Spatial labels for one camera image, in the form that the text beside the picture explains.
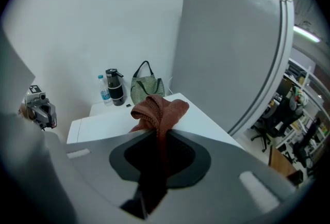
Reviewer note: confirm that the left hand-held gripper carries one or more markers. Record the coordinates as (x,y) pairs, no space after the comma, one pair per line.
(42,110)

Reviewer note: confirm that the green striped tote bag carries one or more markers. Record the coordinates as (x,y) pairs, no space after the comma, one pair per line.
(147,88)

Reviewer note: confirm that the ceiling tube light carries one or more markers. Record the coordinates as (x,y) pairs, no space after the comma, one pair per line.
(306,33)

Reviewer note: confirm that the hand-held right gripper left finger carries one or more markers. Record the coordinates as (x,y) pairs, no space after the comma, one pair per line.
(23,166)

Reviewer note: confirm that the brown cloth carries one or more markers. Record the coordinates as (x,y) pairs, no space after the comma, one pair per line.
(166,112)

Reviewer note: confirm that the brown wooden desk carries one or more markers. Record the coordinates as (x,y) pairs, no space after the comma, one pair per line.
(281,163)

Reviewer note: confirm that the clear plastic water bottle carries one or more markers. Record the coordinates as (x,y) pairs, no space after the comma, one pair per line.
(104,92)

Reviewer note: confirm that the white shelving unit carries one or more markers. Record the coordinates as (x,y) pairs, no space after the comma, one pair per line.
(304,104)

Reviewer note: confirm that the black insulated bottle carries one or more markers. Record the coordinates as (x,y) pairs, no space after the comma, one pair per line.
(115,88)

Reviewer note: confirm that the black office chair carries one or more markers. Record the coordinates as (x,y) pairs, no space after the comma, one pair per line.
(270,122)

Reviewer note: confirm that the grey refrigerator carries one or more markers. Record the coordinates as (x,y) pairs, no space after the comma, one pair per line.
(232,57)

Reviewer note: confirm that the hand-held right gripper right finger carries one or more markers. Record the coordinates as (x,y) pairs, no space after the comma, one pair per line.
(232,192)

